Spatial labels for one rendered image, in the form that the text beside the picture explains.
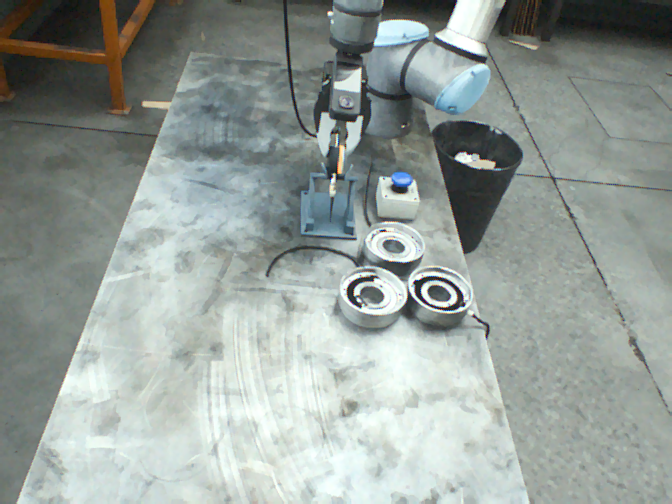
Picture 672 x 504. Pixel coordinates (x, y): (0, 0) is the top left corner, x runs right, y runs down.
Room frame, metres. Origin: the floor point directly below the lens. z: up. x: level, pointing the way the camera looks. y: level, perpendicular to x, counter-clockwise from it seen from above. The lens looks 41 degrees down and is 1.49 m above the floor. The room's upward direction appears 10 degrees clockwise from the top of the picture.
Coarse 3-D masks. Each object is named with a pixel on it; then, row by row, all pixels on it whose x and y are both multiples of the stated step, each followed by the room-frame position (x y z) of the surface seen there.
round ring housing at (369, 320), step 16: (352, 272) 0.70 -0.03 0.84; (368, 272) 0.72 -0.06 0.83; (384, 272) 0.72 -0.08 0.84; (368, 288) 0.69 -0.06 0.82; (384, 288) 0.69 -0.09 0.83; (400, 288) 0.69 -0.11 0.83; (352, 304) 0.63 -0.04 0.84; (368, 304) 0.65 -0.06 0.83; (384, 304) 0.66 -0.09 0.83; (400, 304) 0.66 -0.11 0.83; (352, 320) 0.63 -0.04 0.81; (368, 320) 0.62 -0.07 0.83; (384, 320) 0.62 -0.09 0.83
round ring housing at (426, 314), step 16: (416, 272) 0.73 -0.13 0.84; (432, 272) 0.75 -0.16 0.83; (448, 272) 0.75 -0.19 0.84; (432, 288) 0.72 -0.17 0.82; (448, 288) 0.72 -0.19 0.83; (464, 288) 0.72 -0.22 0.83; (416, 304) 0.66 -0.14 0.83; (448, 304) 0.68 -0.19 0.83; (432, 320) 0.65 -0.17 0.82; (448, 320) 0.65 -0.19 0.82
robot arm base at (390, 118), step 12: (372, 96) 1.23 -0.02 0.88; (384, 96) 1.22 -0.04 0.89; (396, 96) 1.23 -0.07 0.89; (408, 96) 1.25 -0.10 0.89; (372, 108) 1.22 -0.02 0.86; (384, 108) 1.22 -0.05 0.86; (396, 108) 1.23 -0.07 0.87; (408, 108) 1.25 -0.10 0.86; (372, 120) 1.21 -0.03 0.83; (384, 120) 1.21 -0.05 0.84; (396, 120) 1.22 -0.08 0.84; (408, 120) 1.25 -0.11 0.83; (372, 132) 1.21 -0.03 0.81; (384, 132) 1.21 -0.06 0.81; (396, 132) 1.21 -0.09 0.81; (408, 132) 1.24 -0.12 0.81
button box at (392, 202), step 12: (384, 180) 0.97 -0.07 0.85; (384, 192) 0.93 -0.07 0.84; (396, 192) 0.93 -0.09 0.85; (408, 192) 0.94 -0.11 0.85; (384, 204) 0.91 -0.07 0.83; (396, 204) 0.91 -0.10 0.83; (408, 204) 0.92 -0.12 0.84; (384, 216) 0.91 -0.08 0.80; (396, 216) 0.92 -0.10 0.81; (408, 216) 0.92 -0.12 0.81
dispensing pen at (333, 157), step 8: (336, 128) 0.93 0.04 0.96; (336, 136) 0.92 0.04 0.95; (336, 144) 0.91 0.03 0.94; (336, 152) 0.89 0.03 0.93; (328, 160) 0.90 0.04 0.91; (336, 160) 0.89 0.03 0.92; (328, 168) 0.88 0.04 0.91; (336, 168) 0.88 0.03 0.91; (336, 176) 0.88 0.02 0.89; (336, 184) 0.88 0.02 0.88
